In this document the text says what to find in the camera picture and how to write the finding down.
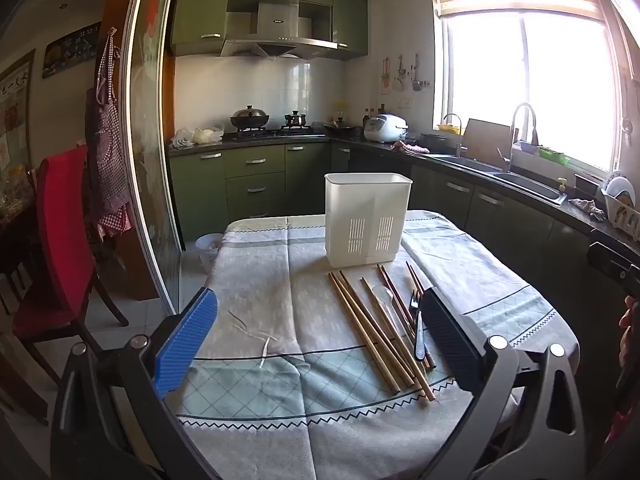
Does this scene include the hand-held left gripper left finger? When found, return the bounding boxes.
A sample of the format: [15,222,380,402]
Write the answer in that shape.
[50,287,221,480]

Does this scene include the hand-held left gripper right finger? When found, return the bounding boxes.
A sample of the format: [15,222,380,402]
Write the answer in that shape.
[421,287,607,480]

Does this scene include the white plastic utensil holder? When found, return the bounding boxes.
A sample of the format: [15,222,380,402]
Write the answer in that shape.
[324,172,414,269]

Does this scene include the hanging kitchen utensils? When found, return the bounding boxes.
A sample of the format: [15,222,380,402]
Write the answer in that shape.
[381,53,432,94]

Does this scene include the person's right hand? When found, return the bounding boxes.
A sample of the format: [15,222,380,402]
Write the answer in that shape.
[619,296,640,377]

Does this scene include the metal fork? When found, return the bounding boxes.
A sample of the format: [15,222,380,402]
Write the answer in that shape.
[408,289,424,356]

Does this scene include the white dish rack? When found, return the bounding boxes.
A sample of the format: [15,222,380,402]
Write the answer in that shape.
[599,172,640,239]

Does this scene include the grey rag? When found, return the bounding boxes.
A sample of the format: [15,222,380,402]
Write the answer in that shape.
[567,198,606,222]

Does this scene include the translucent white spoon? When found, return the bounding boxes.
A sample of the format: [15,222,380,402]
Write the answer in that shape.
[371,285,416,343]

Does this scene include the bin with white bag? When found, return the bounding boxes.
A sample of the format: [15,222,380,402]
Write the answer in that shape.
[194,233,225,274]

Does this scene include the black kitchen countertop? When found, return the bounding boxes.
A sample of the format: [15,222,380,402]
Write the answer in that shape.
[167,127,640,263]

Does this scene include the steel double sink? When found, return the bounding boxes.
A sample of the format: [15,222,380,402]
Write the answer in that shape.
[429,153,569,206]

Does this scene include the green plastic container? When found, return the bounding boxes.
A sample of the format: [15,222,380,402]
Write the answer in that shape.
[537,145,571,166]

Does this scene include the tall steel faucet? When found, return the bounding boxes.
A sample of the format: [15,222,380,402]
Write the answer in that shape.
[497,102,540,174]

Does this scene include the red covered chair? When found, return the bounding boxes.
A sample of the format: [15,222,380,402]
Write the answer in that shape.
[12,144,129,387]

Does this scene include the wooden cutting board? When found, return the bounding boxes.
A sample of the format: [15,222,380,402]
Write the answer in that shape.
[462,118,517,166]

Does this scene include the green lower kitchen cabinets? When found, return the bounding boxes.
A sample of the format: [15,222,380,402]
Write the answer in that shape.
[167,141,623,343]

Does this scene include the green kitchen cabinets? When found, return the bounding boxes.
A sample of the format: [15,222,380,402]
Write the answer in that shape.
[167,141,623,343]
[170,0,371,62]

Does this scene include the flower printed glass sliding door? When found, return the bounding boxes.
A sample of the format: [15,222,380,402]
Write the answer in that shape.
[117,0,184,312]

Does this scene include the pink knitted cloth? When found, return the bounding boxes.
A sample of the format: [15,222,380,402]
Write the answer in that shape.
[390,140,431,155]

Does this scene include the small steel faucet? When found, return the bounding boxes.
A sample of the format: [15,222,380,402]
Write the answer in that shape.
[442,112,466,159]

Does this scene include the checked apron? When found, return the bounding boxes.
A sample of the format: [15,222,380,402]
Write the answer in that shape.
[84,27,134,239]

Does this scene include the kitchen window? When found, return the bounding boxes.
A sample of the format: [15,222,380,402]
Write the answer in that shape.
[432,9,622,174]

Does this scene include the white plastic bags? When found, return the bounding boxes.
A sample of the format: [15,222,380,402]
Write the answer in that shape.
[170,126,225,151]

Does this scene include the white rice cooker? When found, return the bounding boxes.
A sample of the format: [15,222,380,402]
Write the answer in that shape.
[363,113,409,143]

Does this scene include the cluttered wooden dining table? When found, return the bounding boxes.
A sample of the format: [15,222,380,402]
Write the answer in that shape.
[0,164,40,281]

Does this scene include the black gas stove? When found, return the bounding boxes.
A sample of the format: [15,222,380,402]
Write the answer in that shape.
[232,125,327,140]

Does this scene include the black wok with lid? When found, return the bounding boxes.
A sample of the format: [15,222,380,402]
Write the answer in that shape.
[229,104,271,131]

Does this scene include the dark frying pan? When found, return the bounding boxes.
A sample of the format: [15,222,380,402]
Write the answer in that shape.
[324,117,362,137]

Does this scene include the dark sauce bottles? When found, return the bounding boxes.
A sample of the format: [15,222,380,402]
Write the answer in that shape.
[362,104,389,127]

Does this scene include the steel range hood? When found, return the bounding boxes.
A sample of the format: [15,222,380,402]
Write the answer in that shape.
[219,0,339,59]

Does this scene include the green upper kitchen cabinets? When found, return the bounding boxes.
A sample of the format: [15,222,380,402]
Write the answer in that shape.
[170,0,371,62]

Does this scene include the wall poster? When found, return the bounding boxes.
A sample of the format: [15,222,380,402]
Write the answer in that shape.
[0,49,36,172]

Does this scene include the dark wall calendar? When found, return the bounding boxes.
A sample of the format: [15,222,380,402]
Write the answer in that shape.
[42,22,104,79]

